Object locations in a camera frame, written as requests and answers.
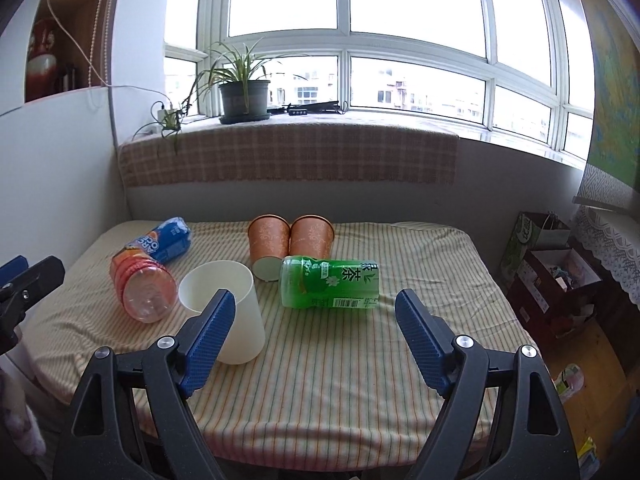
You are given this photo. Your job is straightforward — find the white plastic cup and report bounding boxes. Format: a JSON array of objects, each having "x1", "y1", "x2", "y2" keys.
[{"x1": 178, "y1": 260, "x2": 266, "y2": 365}]

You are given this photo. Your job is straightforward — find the orange paper cup left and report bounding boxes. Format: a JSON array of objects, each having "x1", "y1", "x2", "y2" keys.
[{"x1": 247, "y1": 214, "x2": 290, "y2": 282}]

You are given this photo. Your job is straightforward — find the orange paper cup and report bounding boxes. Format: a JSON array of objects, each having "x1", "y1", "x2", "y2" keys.
[
  {"x1": 247, "y1": 214, "x2": 290, "y2": 282},
  {"x1": 288, "y1": 214, "x2": 335, "y2": 259}
]

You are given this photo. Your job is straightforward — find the orange paper cup right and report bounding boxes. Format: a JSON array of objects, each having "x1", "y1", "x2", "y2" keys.
[{"x1": 288, "y1": 214, "x2": 335, "y2": 259}]

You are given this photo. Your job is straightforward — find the orange lemon drink bottle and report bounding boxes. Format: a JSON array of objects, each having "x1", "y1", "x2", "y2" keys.
[{"x1": 110, "y1": 247, "x2": 178, "y2": 324}]

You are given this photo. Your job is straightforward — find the dark red cardboard box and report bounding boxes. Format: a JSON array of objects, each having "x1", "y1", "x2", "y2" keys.
[{"x1": 506, "y1": 248, "x2": 603, "y2": 349}]

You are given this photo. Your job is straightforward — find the blue drink bottle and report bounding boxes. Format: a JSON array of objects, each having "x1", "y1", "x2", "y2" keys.
[{"x1": 125, "y1": 217, "x2": 191, "y2": 264}]

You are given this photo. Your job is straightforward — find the green paper bag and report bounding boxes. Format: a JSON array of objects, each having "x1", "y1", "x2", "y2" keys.
[{"x1": 499, "y1": 211, "x2": 570, "y2": 286}]

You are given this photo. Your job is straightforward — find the white lace cloth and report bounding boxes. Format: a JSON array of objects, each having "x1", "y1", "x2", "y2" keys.
[{"x1": 572, "y1": 206, "x2": 640, "y2": 307}]

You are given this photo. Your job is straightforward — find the red white vase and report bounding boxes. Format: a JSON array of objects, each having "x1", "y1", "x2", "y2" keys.
[{"x1": 25, "y1": 18, "x2": 58, "y2": 102}]

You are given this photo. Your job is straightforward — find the green tea bottle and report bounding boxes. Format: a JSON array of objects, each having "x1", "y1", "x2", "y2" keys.
[{"x1": 279, "y1": 256, "x2": 380, "y2": 310}]

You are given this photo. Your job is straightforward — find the small hanging plant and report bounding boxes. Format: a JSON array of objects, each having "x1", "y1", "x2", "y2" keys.
[{"x1": 132, "y1": 100, "x2": 193, "y2": 154}]

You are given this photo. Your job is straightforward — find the brown plaid cloth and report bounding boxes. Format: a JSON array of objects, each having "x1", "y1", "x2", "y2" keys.
[{"x1": 118, "y1": 122, "x2": 459, "y2": 188}]

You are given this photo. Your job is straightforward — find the world map poster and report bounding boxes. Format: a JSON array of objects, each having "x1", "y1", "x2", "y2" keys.
[{"x1": 580, "y1": 0, "x2": 639, "y2": 190}]

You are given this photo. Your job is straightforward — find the potted spider plant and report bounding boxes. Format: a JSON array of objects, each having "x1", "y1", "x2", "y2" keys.
[{"x1": 182, "y1": 41, "x2": 270, "y2": 125}]

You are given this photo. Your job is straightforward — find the black device on sill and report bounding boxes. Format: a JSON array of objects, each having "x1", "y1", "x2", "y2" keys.
[{"x1": 267, "y1": 101, "x2": 345, "y2": 116}]

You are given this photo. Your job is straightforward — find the white cable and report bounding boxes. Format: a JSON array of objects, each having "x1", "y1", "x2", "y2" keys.
[{"x1": 45, "y1": 0, "x2": 174, "y2": 111}]

